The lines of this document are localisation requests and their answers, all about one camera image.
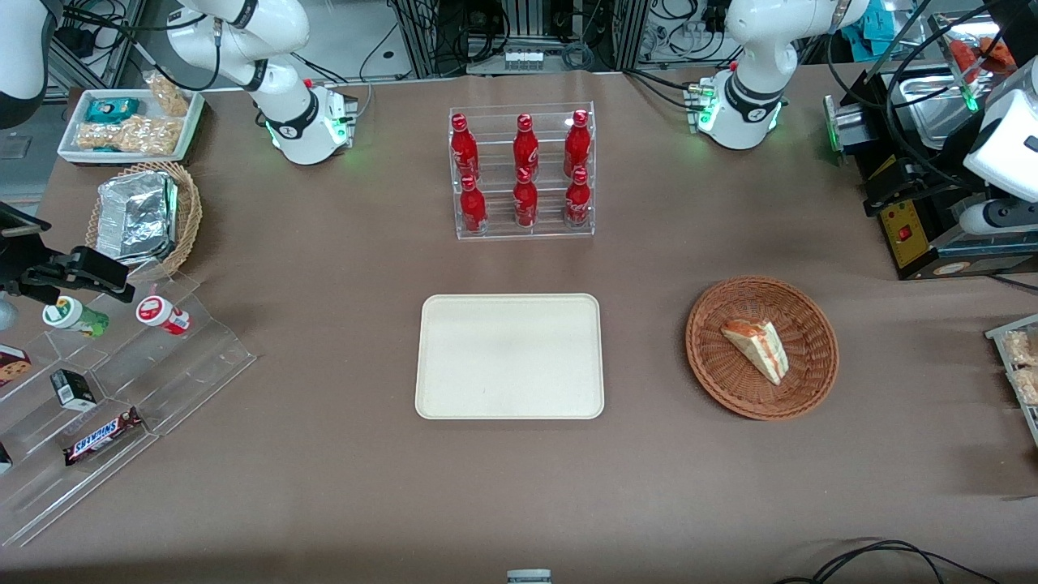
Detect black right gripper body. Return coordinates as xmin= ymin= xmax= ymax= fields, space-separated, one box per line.
xmin=0 ymin=235 xmax=78 ymax=299

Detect triangular sandwich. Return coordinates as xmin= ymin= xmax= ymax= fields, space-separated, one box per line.
xmin=721 ymin=318 xmax=791 ymax=387

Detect light oval wicker basket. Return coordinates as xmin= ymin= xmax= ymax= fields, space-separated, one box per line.
xmin=84 ymin=160 xmax=204 ymax=281

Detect white rectangular snack tray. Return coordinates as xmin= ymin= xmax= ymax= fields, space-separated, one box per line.
xmin=56 ymin=87 xmax=206 ymax=168

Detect brown round wicker basket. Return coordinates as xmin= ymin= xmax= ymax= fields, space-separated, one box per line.
xmin=685 ymin=276 xmax=840 ymax=422

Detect cream rectangular tray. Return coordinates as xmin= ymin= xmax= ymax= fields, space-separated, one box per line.
xmin=414 ymin=293 xmax=606 ymax=421

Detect silver foil wrapped package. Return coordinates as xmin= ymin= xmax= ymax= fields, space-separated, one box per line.
xmin=95 ymin=170 xmax=180 ymax=265

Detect steel food pan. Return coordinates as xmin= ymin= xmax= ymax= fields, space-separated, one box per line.
xmin=888 ymin=69 xmax=987 ymax=152

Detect small black carton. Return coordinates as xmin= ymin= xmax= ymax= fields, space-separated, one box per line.
xmin=49 ymin=368 xmax=99 ymax=411

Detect cookie box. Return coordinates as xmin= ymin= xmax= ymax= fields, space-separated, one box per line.
xmin=0 ymin=343 xmax=34 ymax=389

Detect orange fried food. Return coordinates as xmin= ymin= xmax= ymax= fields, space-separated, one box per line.
xmin=949 ymin=36 xmax=1016 ymax=82

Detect clear acrylic stepped display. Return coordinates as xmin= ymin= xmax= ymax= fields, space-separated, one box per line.
xmin=0 ymin=270 xmax=259 ymax=549

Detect black food warmer appliance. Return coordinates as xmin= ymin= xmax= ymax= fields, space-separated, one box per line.
xmin=822 ymin=12 xmax=1038 ymax=281

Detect large clear nut packet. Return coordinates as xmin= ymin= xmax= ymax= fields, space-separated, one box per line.
xmin=75 ymin=114 xmax=182 ymax=157

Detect Snickers chocolate bar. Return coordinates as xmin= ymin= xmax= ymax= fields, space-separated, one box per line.
xmin=62 ymin=406 xmax=146 ymax=468

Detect teal snack packet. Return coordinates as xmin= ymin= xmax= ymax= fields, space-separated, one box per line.
xmin=84 ymin=97 xmax=141 ymax=125

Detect small clear nut packet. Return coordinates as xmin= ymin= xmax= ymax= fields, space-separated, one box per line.
xmin=144 ymin=71 xmax=192 ymax=119

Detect clear bagged snacks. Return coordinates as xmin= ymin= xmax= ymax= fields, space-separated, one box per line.
xmin=1002 ymin=328 xmax=1038 ymax=408

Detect red cola bottle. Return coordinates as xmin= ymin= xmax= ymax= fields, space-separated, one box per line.
xmin=450 ymin=113 xmax=480 ymax=181
xmin=512 ymin=113 xmax=541 ymax=181
xmin=459 ymin=174 xmax=488 ymax=237
xmin=513 ymin=165 xmax=539 ymax=230
xmin=564 ymin=165 xmax=592 ymax=230
xmin=563 ymin=109 xmax=592 ymax=178

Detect clear acrylic bottle rack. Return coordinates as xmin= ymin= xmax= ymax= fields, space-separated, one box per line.
xmin=448 ymin=101 xmax=596 ymax=241

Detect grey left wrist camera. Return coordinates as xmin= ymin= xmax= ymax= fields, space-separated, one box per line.
xmin=959 ymin=199 xmax=1038 ymax=237

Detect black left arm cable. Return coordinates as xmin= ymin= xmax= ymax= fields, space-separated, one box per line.
xmin=826 ymin=0 xmax=1038 ymax=200

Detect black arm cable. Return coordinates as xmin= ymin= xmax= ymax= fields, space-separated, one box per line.
xmin=60 ymin=0 xmax=270 ymax=92
xmin=826 ymin=0 xmax=1038 ymax=200

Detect white wire snack rack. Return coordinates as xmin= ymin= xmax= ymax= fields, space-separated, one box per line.
xmin=984 ymin=314 xmax=1038 ymax=449

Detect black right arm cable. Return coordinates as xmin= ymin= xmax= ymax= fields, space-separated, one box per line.
xmin=60 ymin=0 xmax=270 ymax=92

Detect black floor cable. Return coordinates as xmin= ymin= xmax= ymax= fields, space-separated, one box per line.
xmin=773 ymin=539 xmax=1003 ymax=584

